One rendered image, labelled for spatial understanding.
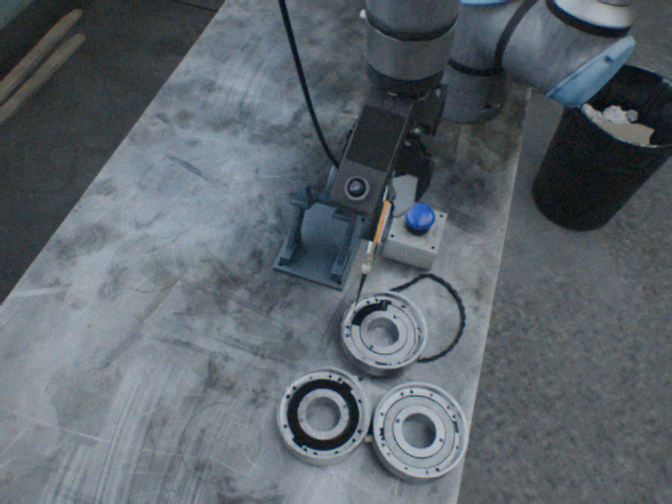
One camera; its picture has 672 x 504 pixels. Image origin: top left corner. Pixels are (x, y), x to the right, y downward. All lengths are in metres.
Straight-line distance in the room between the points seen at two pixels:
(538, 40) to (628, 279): 1.23
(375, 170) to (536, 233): 1.47
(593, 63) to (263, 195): 0.48
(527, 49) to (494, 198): 0.22
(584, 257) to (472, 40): 1.17
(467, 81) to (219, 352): 0.57
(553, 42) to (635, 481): 1.18
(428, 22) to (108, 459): 0.55
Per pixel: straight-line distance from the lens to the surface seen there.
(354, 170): 0.52
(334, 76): 1.06
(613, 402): 1.77
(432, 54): 0.49
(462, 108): 0.99
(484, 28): 0.91
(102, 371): 0.76
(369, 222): 0.65
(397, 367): 0.69
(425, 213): 0.77
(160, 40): 2.51
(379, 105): 0.54
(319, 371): 0.69
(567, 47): 0.86
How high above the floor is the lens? 1.47
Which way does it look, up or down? 56 degrees down
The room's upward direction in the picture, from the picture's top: 6 degrees clockwise
